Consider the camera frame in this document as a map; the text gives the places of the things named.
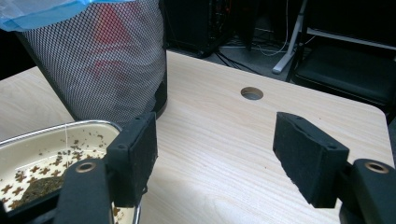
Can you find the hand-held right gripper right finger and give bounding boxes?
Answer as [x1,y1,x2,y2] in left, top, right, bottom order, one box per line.
[272,111,350,209]

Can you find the black folding chair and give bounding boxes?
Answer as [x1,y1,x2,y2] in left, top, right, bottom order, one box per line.
[286,0,396,117]

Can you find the translucent blue trash bag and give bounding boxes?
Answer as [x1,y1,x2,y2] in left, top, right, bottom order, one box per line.
[0,0,138,33]

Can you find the white metal desk frame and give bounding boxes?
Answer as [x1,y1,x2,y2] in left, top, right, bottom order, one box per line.
[272,0,396,75]

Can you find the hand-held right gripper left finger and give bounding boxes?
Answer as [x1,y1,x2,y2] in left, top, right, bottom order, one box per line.
[106,111,159,209]

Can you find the black floor cables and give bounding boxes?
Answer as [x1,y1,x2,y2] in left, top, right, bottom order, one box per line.
[214,49,261,76]

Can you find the black mesh trash can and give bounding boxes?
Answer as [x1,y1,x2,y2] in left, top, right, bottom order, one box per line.
[14,0,169,127]

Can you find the dark cabinet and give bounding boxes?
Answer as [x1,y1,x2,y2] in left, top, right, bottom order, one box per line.
[163,0,235,59]

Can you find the white cable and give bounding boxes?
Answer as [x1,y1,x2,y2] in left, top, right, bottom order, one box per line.
[251,0,294,58]

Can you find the beige container with perforated strainer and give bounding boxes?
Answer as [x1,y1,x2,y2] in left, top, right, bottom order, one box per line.
[0,119,143,224]

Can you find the wet brown tea leaves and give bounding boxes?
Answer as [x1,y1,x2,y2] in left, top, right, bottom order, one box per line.
[18,175,67,203]

